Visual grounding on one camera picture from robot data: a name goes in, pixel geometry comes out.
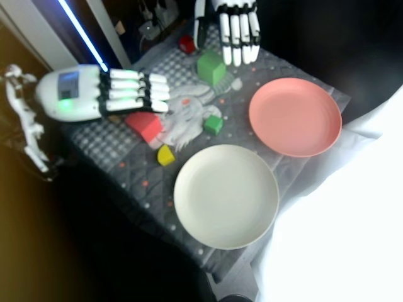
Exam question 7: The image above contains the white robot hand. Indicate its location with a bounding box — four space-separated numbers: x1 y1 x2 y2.
34 64 171 123
193 0 262 67

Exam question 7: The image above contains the large green cube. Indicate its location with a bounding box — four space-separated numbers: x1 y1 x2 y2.
196 49 227 86

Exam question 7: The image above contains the large red block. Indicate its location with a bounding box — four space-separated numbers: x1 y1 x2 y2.
125 112 164 144

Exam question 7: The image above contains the small red cube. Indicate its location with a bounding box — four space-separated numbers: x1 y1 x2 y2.
178 35 196 53

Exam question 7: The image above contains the small green cube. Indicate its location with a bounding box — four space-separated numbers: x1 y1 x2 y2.
203 115 224 137

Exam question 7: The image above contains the pink plate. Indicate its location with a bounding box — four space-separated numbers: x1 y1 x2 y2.
248 77 343 158

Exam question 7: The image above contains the white plate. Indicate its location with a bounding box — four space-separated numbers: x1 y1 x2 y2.
173 144 280 251

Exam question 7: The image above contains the blue-white light strip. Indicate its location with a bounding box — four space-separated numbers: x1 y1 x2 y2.
57 0 110 72

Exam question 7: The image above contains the grey power adapter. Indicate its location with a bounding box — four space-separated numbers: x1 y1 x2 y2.
154 0 180 28

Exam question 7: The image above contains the yellow half-round block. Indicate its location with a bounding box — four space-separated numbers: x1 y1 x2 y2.
157 144 176 167

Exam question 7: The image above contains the grey quilt with bear print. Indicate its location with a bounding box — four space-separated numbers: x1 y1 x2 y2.
61 15 352 284

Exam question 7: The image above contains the white cloth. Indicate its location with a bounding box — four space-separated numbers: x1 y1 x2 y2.
251 84 403 302

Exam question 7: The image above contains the grey frame post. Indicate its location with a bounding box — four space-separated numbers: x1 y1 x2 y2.
86 0 132 69

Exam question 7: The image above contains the white frame post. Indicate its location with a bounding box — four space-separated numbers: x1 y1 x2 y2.
0 0 78 72

